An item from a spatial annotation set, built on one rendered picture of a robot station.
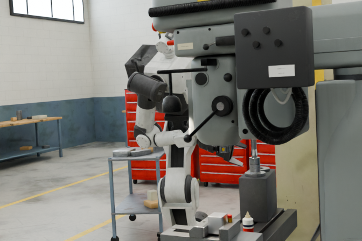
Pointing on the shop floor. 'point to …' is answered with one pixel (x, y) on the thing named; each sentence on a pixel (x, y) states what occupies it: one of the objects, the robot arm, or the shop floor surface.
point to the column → (340, 155)
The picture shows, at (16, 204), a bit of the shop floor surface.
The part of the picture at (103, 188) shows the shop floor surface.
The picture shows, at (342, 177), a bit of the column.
